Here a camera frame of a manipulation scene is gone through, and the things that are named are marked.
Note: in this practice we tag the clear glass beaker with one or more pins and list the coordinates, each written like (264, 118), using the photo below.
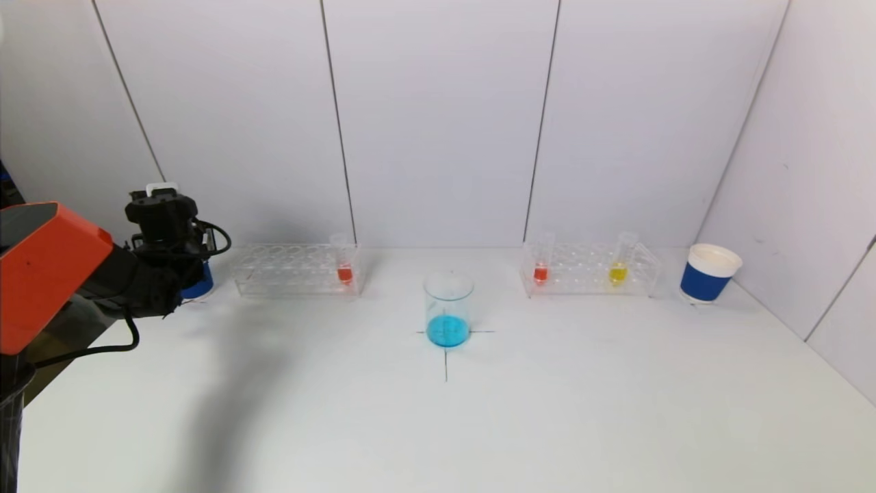
(448, 329)

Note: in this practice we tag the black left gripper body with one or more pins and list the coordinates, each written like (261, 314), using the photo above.
(164, 216)

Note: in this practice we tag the clear acrylic test tube rack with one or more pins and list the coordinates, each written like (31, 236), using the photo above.
(582, 270)
(287, 270)

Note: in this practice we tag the yellow pigment test tube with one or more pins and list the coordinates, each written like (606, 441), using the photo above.
(617, 274)

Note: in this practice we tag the orange and black left arm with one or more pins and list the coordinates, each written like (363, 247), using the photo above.
(41, 267)

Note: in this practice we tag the blue and white paper cup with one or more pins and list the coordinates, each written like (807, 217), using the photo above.
(200, 284)
(705, 281)

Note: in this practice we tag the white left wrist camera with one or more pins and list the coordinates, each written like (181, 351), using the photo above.
(162, 187)

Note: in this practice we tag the red pigment test tube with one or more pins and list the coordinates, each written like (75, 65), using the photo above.
(540, 274)
(344, 274)

